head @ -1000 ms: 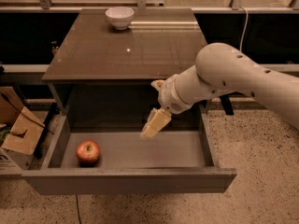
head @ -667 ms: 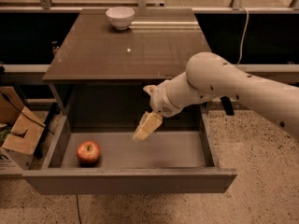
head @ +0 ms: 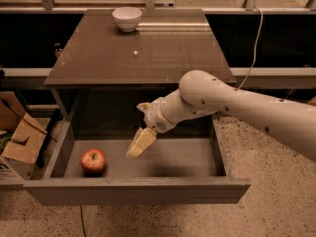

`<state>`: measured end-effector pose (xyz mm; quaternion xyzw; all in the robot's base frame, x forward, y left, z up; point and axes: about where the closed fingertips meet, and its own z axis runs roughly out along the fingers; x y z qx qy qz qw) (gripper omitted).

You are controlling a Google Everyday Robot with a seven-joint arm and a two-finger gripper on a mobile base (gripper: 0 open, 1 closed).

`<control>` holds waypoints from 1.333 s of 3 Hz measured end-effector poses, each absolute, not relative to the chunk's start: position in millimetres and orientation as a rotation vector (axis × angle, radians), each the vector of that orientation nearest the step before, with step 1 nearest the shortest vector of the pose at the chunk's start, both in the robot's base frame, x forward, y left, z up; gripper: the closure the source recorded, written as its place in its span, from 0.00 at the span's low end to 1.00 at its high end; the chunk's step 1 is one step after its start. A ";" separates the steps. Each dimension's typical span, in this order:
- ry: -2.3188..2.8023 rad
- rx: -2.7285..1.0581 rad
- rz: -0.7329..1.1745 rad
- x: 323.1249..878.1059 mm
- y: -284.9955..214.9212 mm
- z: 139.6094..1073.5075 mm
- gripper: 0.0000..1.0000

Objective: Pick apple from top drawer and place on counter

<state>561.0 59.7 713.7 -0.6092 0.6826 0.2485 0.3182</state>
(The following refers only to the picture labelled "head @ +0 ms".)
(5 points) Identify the metal window rail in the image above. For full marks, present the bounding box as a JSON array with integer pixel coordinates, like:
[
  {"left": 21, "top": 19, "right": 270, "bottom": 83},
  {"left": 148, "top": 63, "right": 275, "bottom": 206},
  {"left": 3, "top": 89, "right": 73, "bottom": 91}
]
[{"left": 0, "top": 0, "right": 316, "bottom": 16}]

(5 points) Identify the white cable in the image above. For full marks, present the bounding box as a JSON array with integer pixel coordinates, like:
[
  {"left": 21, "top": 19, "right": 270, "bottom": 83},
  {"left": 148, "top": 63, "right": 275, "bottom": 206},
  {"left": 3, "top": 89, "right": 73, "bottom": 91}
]
[{"left": 236, "top": 7, "right": 264, "bottom": 91}]

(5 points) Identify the brown cardboard box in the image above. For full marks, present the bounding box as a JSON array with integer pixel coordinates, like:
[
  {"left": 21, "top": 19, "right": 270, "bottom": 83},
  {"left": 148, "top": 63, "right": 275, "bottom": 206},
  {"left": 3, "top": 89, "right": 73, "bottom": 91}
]
[{"left": 0, "top": 91, "right": 47, "bottom": 188}]

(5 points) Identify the white ceramic bowl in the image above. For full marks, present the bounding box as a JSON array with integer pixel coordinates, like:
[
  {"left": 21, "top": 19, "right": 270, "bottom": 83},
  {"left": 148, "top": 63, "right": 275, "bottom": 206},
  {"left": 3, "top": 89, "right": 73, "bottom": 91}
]
[{"left": 112, "top": 7, "right": 142, "bottom": 32}]

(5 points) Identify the black cable on floor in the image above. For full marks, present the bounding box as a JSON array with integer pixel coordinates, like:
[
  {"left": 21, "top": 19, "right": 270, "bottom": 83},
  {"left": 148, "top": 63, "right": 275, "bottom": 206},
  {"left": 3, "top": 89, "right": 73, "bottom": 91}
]
[{"left": 79, "top": 205, "right": 87, "bottom": 237}]

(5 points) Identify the red apple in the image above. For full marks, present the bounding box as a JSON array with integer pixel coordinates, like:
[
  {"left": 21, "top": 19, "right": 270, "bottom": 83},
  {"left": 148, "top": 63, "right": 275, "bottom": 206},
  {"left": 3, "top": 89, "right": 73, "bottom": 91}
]
[{"left": 81, "top": 148, "right": 106, "bottom": 174}]

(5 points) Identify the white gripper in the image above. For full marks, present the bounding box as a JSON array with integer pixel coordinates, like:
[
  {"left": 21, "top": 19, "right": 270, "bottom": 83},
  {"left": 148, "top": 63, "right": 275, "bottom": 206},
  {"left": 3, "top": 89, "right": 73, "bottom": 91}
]
[{"left": 126, "top": 97, "right": 176, "bottom": 159}]

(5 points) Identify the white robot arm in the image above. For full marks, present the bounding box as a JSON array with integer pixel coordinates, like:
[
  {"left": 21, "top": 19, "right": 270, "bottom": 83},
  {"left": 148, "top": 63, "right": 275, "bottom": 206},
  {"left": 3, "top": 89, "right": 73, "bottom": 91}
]
[{"left": 126, "top": 70, "right": 316, "bottom": 161}]

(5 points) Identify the open grey top drawer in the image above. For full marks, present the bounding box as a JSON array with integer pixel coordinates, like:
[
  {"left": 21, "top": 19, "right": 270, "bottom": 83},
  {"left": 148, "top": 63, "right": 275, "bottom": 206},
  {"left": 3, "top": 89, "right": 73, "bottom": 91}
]
[{"left": 24, "top": 115, "right": 251, "bottom": 206}]

